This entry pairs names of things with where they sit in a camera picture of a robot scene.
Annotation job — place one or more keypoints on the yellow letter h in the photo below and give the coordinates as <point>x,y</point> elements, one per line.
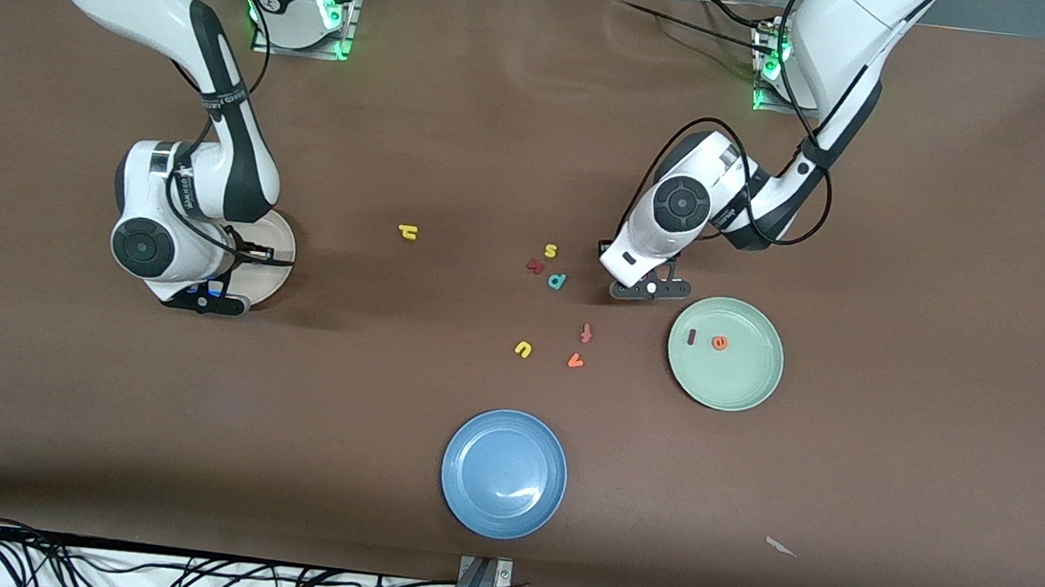
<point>409,232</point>

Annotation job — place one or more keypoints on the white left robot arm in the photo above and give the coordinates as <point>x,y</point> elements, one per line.
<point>855,28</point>

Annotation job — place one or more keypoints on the dark red letter n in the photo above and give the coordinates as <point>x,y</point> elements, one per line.
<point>535,266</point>

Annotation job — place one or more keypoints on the yellow letter u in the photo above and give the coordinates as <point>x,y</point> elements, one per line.
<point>517,348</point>

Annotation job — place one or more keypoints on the orange letter f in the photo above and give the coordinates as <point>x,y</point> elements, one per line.
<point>587,333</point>

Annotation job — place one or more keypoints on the orange letter v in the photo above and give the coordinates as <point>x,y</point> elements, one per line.
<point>573,362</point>

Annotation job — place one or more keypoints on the brown table cover sheet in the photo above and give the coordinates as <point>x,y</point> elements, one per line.
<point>499,138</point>

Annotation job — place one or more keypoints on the blue plate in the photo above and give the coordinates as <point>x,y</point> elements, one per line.
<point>503,474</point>

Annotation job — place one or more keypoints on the pale green plate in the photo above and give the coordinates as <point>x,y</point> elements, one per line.
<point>735,381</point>

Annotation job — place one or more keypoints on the beige brown plate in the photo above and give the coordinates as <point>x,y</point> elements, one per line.
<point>279,236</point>

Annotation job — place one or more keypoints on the white paper scrap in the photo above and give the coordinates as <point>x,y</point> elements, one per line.
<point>781,547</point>

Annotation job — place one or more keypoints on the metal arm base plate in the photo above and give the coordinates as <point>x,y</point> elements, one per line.
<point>301,53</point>
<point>766,101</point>

